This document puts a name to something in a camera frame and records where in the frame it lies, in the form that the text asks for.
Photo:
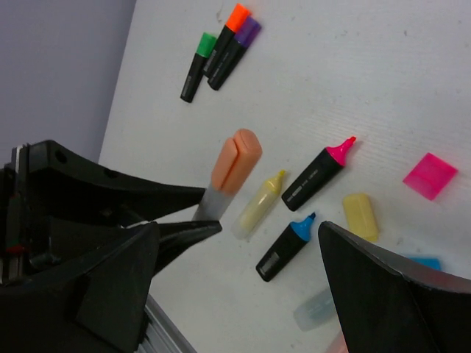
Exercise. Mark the pastel green highlighter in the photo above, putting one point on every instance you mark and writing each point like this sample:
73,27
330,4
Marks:
316,311

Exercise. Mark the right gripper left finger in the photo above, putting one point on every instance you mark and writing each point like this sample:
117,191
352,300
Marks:
94,303

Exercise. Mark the orange cap black highlighter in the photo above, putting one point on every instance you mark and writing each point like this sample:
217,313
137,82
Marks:
232,25

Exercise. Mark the peach cap clear highlighter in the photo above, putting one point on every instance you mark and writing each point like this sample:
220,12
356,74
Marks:
238,157

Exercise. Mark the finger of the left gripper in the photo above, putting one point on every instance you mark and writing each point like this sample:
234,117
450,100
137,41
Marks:
176,238

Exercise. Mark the blue cap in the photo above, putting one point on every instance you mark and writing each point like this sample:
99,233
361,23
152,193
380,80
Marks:
430,262

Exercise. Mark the pastel yellow cap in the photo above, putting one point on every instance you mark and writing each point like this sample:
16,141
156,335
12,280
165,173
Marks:
360,216

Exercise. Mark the pink cap black highlighter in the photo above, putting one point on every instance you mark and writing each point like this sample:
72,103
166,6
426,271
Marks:
324,167

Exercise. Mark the blue black highlighter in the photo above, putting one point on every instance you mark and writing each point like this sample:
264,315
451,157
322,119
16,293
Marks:
286,247

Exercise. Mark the green cap black highlighter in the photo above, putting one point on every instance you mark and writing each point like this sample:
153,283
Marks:
195,73

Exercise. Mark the aluminium rail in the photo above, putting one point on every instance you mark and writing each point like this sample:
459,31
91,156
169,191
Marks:
160,334

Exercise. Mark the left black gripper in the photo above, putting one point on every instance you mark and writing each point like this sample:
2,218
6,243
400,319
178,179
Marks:
65,185

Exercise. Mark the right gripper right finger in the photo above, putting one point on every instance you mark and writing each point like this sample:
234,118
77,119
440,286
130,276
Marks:
388,303

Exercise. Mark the pastel yellow highlighter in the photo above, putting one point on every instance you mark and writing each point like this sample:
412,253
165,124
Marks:
258,206

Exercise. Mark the pastel orange highlighter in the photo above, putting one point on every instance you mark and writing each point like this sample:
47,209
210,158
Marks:
338,345

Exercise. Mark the purple cap black highlighter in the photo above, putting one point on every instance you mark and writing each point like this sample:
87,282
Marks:
234,52

